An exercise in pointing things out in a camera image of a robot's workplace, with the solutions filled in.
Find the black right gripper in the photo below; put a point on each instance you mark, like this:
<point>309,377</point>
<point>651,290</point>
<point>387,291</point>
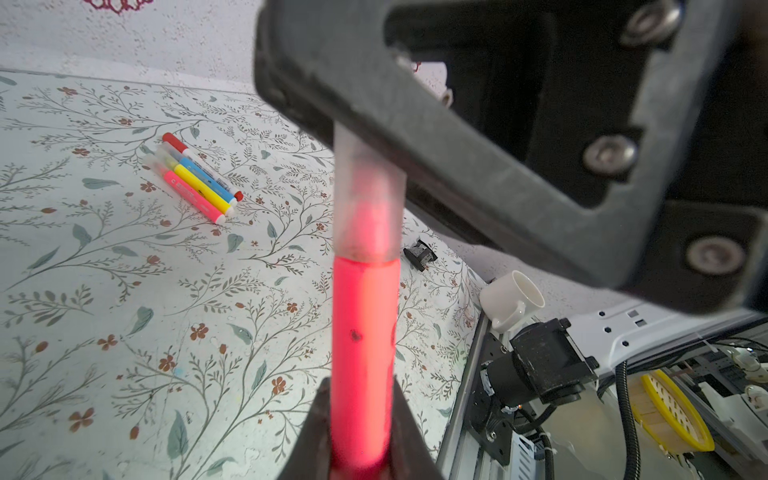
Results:
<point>709,249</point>

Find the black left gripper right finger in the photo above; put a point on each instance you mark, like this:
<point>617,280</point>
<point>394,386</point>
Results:
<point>409,457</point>

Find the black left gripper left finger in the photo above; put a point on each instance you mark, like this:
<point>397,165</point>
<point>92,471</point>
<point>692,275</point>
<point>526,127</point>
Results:
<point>312,455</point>

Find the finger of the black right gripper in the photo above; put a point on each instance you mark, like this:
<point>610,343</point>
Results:
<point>550,130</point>

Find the clear pen cap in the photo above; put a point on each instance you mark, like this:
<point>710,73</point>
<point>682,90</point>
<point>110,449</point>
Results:
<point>368,201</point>

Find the blue highlighter pen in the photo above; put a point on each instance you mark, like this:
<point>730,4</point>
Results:
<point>199,172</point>

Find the white red-tipped marker pen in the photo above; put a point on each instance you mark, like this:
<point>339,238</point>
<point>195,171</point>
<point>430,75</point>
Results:
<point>188,152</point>

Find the yellow highlighter pen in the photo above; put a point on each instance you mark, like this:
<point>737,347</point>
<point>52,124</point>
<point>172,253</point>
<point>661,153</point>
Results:
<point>196,183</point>

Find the red-pink highlighter pen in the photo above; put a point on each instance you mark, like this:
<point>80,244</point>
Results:
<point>185,191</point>

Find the white mug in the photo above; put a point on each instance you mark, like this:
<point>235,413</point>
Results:
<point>509,300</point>

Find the black snack packet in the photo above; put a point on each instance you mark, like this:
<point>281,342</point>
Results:
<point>420,255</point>

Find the yellow white round object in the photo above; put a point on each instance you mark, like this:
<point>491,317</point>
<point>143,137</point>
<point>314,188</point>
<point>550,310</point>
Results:
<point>667,415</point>

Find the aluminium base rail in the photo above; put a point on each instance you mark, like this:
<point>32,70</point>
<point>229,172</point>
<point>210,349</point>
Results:
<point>479,441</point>

